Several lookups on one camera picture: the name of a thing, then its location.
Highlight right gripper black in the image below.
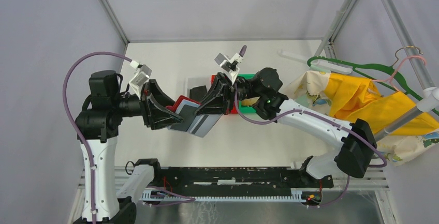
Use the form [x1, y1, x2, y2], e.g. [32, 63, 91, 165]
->
[193, 72, 261, 115]

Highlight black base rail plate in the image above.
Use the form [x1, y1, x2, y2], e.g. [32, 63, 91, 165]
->
[151, 167, 334, 197]

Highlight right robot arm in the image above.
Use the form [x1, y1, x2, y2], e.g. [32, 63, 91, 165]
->
[195, 67, 377, 187]

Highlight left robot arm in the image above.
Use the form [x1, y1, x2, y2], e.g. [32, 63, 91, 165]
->
[75, 70, 183, 223]

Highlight white cable duct strip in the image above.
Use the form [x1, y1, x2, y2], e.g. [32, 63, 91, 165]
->
[140, 188, 306, 203]

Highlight green plastic bin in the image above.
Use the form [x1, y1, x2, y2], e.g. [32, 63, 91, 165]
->
[235, 73, 265, 113]

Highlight yellow patterned cloth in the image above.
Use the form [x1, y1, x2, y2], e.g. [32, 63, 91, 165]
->
[281, 70, 439, 167]

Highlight white hanger rack stand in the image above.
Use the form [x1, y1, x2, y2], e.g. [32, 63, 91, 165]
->
[277, 48, 439, 172]

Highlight pink clothes hanger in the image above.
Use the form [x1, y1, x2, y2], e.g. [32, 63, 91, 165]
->
[372, 46, 427, 84]

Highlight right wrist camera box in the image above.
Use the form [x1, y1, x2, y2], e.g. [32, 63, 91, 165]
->
[214, 53, 243, 84]

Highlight green clothes hanger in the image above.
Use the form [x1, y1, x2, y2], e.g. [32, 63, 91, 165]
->
[305, 56, 424, 101]

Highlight black cards in white bin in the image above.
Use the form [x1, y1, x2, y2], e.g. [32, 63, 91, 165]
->
[189, 85, 207, 102]

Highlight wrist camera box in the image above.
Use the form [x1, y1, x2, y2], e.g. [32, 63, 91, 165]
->
[214, 53, 243, 84]
[128, 60, 152, 98]

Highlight red leather card holder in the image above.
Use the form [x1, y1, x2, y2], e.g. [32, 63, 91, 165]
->
[164, 95, 224, 139]

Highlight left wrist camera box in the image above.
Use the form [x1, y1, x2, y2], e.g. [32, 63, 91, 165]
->
[128, 60, 152, 98]

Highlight red plastic bin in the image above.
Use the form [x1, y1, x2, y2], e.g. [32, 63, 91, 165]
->
[211, 75, 238, 114]

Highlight white plastic bin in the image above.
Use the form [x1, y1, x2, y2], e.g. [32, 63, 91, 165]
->
[179, 76, 211, 113]

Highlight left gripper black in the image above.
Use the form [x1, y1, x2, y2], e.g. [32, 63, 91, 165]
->
[112, 78, 184, 129]

